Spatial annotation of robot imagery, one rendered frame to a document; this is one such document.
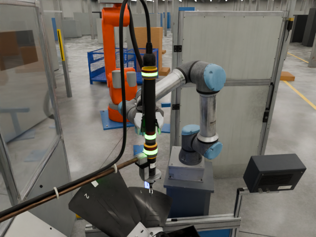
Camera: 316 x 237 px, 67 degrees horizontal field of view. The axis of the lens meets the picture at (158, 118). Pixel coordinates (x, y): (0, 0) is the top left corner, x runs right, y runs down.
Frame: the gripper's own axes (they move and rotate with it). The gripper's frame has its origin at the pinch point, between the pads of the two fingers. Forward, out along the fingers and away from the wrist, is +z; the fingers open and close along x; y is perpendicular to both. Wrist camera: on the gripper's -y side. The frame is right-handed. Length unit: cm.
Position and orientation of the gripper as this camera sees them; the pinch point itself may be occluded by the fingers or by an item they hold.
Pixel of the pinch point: (149, 123)
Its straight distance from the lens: 69.7
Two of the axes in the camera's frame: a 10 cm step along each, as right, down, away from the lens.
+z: 0.9, 3.9, -9.1
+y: 0.0, 9.2, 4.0
